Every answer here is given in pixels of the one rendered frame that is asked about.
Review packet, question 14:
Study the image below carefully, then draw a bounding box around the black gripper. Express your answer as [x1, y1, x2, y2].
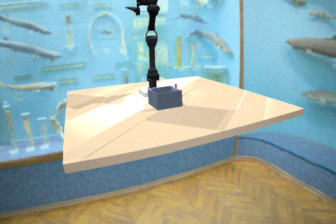
[125, 0, 148, 16]

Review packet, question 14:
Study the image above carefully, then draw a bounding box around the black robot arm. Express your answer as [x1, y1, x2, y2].
[145, 0, 160, 88]

